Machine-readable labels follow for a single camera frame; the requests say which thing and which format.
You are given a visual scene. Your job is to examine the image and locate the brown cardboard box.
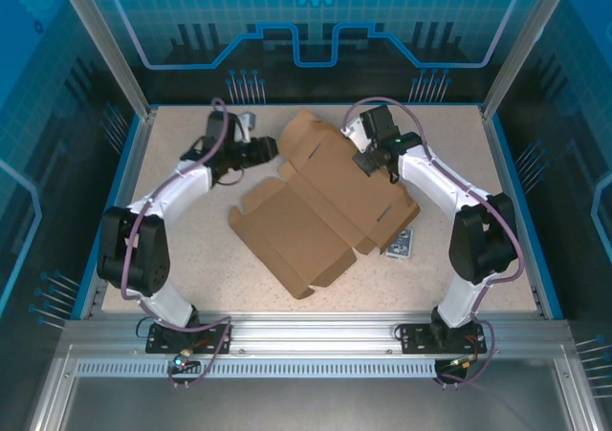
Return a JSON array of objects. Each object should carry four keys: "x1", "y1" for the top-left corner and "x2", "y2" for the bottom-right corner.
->
[{"x1": 228, "y1": 109, "x2": 422, "y2": 302}]

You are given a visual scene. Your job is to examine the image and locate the blue playing card deck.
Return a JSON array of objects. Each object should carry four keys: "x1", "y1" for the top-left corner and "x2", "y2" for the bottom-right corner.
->
[{"x1": 384, "y1": 227, "x2": 416, "y2": 261}]

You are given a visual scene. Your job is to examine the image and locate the thin blue table edge trim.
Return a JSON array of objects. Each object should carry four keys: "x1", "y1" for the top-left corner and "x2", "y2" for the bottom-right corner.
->
[{"x1": 147, "y1": 100, "x2": 484, "y2": 109}]

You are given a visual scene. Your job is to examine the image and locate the aluminium side rail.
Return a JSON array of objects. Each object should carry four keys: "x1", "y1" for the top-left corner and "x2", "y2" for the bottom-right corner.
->
[{"x1": 78, "y1": 107, "x2": 159, "y2": 321}]

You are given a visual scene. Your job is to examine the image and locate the aluminium frame post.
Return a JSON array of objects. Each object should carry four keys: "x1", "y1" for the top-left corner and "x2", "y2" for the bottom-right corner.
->
[
  {"x1": 480, "y1": 0, "x2": 578, "y2": 121},
  {"x1": 52, "y1": 0, "x2": 159, "y2": 121}
]

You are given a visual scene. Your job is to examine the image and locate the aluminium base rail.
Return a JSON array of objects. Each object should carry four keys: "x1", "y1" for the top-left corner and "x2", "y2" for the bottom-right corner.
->
[{"x1": 61, "y1": 312, "x2": 575, "y2": 358}]

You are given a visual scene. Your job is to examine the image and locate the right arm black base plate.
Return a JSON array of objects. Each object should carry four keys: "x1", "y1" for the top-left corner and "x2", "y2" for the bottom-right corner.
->
[{"x1": 398, "y1": 322, "x2": 484, "y2": 356}]

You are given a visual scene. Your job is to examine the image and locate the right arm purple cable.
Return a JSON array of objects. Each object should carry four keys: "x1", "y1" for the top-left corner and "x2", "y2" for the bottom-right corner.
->
[{"x1": 342, "y1": 96, "x2": 523, "y2": 390}]

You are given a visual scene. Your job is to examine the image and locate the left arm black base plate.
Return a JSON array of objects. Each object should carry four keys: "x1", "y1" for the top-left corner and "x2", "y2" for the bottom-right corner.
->
[{"x1": 145, "y1": 322, "x2": 234, "y2": 356}]

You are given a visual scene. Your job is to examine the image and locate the slotted grey cable duct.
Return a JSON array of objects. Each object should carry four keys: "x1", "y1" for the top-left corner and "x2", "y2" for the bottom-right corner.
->
[{"x1": 74, "y1": 359, "x2": 446, "y2": 379}]

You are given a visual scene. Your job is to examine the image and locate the small power connector with wires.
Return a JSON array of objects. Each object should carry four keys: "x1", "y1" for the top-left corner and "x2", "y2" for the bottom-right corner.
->
[
  {"x1": 442, "y1": 354, "x2": 482, "y2": 373},
  {"x1": 165, "y1": 348, "x2": 202, "y2": 373}
]

